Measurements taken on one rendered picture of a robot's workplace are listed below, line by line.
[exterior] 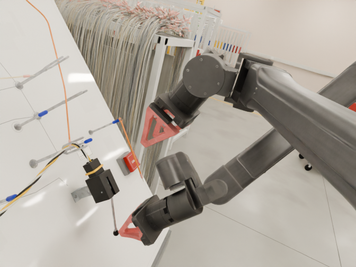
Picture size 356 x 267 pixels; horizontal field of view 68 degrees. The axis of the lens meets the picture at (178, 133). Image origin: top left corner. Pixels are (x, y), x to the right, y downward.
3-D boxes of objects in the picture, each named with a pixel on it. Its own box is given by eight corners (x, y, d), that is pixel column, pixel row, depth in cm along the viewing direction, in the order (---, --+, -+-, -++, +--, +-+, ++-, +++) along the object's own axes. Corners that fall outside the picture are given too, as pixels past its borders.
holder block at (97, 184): (95, 203, 57) (109, 199, 55) (84, 180, 56) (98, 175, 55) (106, 195, 61) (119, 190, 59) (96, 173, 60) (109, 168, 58)
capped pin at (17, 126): (20, 123, 53) (50, 108, 50) (21, 131, 52) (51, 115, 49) (13, 123, 51) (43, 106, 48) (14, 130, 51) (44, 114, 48)
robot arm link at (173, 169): (230, 194, 46) (232, 193, 54) (203, 135, 49) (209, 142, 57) (169, 220, 48) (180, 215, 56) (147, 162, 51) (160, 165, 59)
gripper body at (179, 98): (150, 103, 44) (178, 68, 41) (171, 96, 53) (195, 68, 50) (178, 130, 43) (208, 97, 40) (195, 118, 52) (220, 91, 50)
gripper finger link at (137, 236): (106, 226, 56) (138, 211, 53) (123, 210, 63) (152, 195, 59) (122, 252, 57) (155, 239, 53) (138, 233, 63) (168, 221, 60)
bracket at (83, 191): (74, 203, 58) (91, 197, 56) (70, 193, 58) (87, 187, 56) (88, 193, 62) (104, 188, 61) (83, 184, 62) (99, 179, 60)
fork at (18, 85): (20, 81, 56) (67, 51, 51) (24, 89, 56) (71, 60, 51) (12, 82, 54) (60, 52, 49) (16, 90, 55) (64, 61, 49)
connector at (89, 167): (92, 184, 57) (99, 181, 56) (81, 165, 56) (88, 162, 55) (100, 178, 59) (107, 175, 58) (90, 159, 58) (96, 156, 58)
